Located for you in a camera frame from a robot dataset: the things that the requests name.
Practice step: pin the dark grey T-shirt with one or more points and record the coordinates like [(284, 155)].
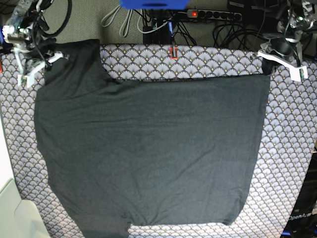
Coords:
[(146, 153)]

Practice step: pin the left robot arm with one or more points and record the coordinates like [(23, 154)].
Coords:
[(293, 17)]

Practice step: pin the black power strip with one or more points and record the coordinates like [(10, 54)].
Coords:
[(213, 15)]

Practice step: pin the black OpenArm stand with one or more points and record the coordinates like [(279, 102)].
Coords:
[(302, 222)]

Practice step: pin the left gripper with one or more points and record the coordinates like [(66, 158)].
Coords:
[(279, 50)]

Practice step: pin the white plastic bin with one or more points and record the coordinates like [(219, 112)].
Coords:
[(19, 218)]

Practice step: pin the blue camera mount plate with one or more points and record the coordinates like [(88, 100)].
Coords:
[(154, 4)]

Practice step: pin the red black table clamp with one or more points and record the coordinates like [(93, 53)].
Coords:
[(173, 52)]

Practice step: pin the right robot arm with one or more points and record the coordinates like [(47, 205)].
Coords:
[(29, 12)]

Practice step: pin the fan-patterned table cloth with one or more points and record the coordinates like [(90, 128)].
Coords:
[(286, 149)]

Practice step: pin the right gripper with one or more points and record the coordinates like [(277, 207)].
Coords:
[(25, 39)]

